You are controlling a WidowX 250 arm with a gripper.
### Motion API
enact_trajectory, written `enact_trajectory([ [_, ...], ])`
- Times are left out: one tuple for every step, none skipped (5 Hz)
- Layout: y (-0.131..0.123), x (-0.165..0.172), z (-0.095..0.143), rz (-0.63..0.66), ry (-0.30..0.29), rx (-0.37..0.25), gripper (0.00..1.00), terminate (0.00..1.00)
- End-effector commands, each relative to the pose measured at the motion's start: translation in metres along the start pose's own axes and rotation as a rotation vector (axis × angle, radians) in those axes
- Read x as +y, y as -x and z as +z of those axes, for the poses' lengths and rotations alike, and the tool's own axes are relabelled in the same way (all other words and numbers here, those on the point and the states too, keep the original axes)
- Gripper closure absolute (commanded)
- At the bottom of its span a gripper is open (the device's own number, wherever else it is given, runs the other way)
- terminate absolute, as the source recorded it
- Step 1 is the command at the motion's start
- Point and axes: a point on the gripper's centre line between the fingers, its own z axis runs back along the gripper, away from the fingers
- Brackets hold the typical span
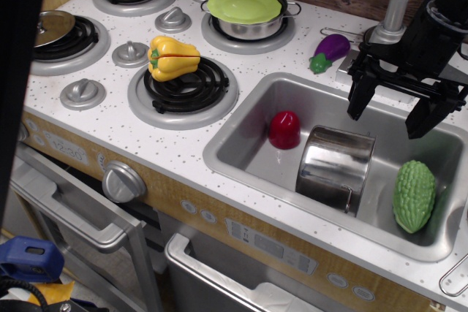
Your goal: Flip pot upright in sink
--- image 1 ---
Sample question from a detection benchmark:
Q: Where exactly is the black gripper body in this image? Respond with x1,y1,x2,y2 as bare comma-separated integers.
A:
348,0,467,101

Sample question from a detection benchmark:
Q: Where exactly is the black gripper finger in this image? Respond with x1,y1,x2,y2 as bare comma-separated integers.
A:
347,71,379,121
405,94,463,140

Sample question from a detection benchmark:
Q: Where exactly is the steel pot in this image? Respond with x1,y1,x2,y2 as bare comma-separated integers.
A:
295,126,376,216
200,0,301,39

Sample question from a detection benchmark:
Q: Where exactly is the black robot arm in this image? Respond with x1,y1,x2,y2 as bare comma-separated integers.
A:
347,0,467,139

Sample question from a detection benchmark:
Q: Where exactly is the steel pot on burner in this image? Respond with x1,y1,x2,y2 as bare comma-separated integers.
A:
200,0,301,39

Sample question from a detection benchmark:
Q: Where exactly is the silver sink basin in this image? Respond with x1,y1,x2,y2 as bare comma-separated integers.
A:
203,72,467,262

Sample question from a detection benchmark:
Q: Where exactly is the steel pot lid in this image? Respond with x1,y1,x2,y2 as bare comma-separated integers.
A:
34,10,75,47

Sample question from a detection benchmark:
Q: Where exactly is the silver toy faucet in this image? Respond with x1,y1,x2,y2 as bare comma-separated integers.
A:
335,0,414,104

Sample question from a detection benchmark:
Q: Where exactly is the purple toy eggplant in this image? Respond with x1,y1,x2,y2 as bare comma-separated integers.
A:
309,34,350,74

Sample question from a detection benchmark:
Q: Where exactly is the green bitter melon toy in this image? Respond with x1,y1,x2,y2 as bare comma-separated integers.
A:
393,160,436,234

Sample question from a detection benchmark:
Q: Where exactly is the red toy cup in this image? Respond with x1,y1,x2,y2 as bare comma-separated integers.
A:
268,110,301,150

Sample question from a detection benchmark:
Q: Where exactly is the green plastic plate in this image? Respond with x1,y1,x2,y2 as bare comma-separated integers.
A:
205,0,282,25

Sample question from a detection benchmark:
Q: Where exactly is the back right stove burner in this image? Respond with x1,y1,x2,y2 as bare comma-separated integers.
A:
201,15,296,55

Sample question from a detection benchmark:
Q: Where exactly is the front right stove burner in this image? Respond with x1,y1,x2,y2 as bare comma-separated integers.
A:
127,57,239,130

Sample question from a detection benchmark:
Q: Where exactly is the yellow toy bell pepper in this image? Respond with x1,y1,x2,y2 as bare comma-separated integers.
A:
148,36,201,82

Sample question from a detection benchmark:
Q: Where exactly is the silver dishwasher door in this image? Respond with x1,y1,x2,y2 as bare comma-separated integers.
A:
165,233,349,311

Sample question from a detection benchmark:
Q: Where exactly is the silver oven dial knob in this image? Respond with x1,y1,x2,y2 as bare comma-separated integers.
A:
102,160,147,203

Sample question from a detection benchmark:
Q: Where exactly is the front left stove burner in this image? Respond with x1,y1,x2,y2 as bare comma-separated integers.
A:
30,16,110,77

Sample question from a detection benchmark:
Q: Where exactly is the silver oven door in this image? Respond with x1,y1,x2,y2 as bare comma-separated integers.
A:
10,143,163,311

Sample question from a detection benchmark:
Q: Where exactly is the blue clamp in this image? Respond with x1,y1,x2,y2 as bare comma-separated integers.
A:
1,236,64,283

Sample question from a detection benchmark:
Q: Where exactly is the silver wire utensil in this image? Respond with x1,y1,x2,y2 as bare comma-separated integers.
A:
320,27,364,45

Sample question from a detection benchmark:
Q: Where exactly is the wire rack handle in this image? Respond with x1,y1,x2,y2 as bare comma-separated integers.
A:
439,259,467,297

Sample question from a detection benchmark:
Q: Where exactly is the black camera stand pole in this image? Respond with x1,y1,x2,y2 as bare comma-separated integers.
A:
1,0,42,215

